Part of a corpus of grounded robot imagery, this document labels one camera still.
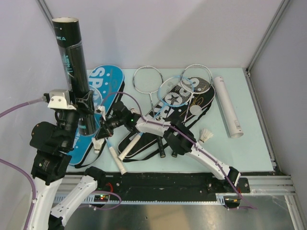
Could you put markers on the white shuttlecock tube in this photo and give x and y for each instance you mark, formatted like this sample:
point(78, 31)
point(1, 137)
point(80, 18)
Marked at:
point(232, 122)

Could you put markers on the white racket right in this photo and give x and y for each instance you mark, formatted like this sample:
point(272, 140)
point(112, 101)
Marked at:
point(197, 76)

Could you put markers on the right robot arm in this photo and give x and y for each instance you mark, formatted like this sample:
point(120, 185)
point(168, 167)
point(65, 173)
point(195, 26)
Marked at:
point(178, 137)

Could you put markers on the blue racket on black bag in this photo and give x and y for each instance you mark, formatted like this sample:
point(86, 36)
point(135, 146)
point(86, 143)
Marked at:
point(169, 95)

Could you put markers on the white racket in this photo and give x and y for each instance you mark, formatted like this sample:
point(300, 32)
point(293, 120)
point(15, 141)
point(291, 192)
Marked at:
point(147, 80)
point(197, 76)

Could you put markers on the white cable duct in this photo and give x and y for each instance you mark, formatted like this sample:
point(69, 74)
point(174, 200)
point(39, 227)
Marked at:
point(107, 199)

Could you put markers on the aluminium rail right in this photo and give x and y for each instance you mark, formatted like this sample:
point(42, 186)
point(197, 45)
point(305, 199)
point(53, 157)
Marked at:
point(274, 160)

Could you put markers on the black shuttlecock tube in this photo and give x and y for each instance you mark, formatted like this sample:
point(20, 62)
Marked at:
point(69, 39)

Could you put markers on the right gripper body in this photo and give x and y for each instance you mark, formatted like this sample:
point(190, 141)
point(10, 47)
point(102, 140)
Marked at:
point(110, 124)

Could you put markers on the aluminium frame post left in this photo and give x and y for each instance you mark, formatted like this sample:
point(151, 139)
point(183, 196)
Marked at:
point(45, 9)

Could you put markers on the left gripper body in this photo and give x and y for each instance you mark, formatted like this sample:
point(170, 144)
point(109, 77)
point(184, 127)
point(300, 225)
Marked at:
point(69, 120)

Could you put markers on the blue racket bag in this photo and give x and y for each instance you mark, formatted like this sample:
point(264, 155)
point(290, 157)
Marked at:
point(103, 80)

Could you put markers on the blue racket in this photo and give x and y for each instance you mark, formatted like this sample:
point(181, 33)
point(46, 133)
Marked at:
point(169, 95)
point(111, 149)

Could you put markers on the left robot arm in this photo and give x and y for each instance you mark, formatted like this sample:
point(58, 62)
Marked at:
point(53, 143)

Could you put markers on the black racket bag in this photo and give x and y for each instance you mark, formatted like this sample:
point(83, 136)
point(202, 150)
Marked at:
point(176, 92)

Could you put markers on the white racket left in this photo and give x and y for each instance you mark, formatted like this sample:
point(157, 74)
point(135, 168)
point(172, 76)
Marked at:
point(147, 80)

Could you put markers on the aluminium frame post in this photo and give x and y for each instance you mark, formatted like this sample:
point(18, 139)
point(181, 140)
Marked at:
point(268, 33)
point(45, 9)

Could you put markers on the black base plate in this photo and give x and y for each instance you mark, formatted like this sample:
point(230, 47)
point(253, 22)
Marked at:
point(165, 186)

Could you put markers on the white shuttlecock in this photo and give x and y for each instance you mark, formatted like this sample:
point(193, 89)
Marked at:
point(205, 135)

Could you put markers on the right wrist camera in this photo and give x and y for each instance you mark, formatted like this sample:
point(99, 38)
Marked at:
point(101, 110)

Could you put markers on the aluminium frame post right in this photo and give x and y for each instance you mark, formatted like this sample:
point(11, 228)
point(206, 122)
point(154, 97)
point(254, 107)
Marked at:
point(268, 33)

